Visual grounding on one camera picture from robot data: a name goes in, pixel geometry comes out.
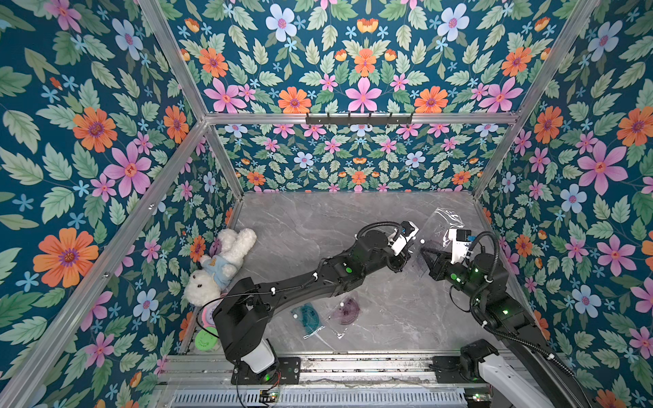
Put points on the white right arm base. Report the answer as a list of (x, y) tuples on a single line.
[(481, 360)]

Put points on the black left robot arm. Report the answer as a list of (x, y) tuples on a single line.
[(244, 313)]

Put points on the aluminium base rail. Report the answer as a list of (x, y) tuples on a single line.
[(359, 379)]

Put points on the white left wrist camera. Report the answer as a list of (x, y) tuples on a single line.
[(403, 237)]

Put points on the clear purple ruler set pouch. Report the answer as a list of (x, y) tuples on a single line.
[(434, 235)]

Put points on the white plush bear toy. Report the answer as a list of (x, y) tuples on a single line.
[(218, 269)]

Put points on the green round toy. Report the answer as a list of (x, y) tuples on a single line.
[(207, 339)]

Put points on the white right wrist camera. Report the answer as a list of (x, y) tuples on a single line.
[(461, 240)]

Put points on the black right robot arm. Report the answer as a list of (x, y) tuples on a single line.
[(473, 268)]

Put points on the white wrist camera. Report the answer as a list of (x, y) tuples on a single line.
[(403, 237), (461, 240)]

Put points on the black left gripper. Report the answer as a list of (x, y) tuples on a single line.
[(394, 260)]

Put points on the green ruler set pouch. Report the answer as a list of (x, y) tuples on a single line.
[(308, 319)]

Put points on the black hook rail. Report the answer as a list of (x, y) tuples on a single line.
[(347, 119)]

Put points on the pink round toy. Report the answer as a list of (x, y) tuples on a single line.
[(207, 315)]

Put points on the purple protractor set pouch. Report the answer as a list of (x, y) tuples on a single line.
[(344, 315)]

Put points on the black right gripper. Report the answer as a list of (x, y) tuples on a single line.
[(439, 262)]

